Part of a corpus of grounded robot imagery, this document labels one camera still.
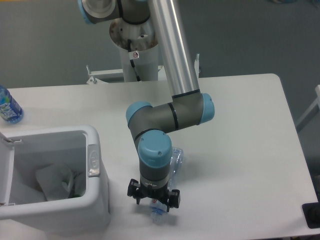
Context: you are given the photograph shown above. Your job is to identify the clear crushed plastic bottle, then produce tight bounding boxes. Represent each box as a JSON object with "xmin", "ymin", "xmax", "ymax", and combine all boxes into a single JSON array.
[{"xmin": 149, "ymin": 146, "xmax": 184, "ymax": 225}]

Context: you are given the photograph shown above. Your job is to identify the black device at table edge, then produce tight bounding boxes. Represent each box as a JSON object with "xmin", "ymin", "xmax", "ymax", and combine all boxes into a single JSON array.
[{"xmin": 302, "ymin": 202, "xmax": 320, "ymax": 229}]

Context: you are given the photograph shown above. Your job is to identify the black cable on pedestal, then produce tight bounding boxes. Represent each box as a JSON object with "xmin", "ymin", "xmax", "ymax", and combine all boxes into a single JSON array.
[{"xmin": 127, "ymin": 38, "xmax": 142, "ymax": 82}]

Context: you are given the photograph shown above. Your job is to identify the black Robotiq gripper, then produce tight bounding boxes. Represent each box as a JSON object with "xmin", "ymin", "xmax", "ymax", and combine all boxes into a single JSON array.
[{"xmin": 127, "ymin": 178, "xmax": 181, "ymax": 212}]

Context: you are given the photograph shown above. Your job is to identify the white tissue paper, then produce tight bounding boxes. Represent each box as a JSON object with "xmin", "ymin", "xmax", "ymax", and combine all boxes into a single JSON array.
[{"xmin": 35, "ymin": 163, "xmax": 86, "ymax": 201}]

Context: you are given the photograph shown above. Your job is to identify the white plastic trash can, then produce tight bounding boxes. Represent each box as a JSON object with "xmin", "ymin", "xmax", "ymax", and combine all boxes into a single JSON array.
[{"xmin": 0, "ymin": 125, "xmax": 111, "ymax": 233}]

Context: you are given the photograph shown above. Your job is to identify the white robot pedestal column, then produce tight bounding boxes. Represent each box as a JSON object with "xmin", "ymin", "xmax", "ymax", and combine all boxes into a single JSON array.
[{"xmin": 109, "ymin": 18, "xmax": 159, "ymax": 82}]

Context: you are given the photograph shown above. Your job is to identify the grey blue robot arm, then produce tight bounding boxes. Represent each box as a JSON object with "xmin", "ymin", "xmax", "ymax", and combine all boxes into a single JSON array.
[{"xmin": 78, "ymin": 0, "xmax": 215, "ymax": 209}]

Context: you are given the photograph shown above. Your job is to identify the blue labelled water bottle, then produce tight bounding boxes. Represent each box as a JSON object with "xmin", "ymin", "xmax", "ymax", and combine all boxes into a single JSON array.
[{"xmin": 0, "ymin": 85, "xmax": 24, "ymax": 124}]

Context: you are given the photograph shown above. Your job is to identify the white pedestal base frame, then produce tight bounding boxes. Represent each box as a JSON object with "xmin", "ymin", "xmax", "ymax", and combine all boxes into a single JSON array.
[{"xmin": 86, "ymin": 53, "xmax": 201, "ymax": 85}]

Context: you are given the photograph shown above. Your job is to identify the white frame at right edge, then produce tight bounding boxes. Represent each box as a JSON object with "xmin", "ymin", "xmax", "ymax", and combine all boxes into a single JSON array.
[{"xmin": 295, "ymin": 85, "xmax": 320, "ymax": 133}]

